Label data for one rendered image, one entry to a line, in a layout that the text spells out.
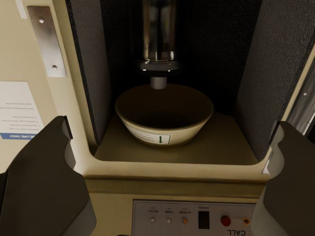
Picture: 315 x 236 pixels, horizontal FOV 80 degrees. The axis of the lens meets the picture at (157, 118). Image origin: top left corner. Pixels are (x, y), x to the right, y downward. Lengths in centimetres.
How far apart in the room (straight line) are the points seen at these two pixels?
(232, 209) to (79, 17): 33
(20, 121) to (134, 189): 73
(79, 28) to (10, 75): 63
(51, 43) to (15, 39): 57
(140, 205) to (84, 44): 24
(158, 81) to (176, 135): 9
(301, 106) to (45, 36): 30
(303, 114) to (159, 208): 23
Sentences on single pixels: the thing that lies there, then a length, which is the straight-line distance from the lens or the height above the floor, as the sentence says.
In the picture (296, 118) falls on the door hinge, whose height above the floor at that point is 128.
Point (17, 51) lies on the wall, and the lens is 82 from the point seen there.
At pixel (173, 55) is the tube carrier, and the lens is 27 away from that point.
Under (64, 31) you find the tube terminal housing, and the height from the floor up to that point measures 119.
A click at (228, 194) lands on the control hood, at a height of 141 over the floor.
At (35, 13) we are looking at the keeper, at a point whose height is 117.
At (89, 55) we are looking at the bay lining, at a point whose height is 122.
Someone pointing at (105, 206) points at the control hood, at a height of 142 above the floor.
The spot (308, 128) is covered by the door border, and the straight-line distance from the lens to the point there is 29.
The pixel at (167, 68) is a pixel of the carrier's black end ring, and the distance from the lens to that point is 26.
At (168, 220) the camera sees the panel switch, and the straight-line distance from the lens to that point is 32.
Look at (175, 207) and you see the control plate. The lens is 32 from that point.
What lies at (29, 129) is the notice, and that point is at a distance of 97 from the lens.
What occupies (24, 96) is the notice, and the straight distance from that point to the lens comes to 88.
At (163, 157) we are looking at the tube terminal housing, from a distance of 31.
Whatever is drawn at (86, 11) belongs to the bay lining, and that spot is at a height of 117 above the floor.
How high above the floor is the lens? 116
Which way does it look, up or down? 33 degrees up
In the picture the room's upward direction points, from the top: 179 degrees counter-clockwise
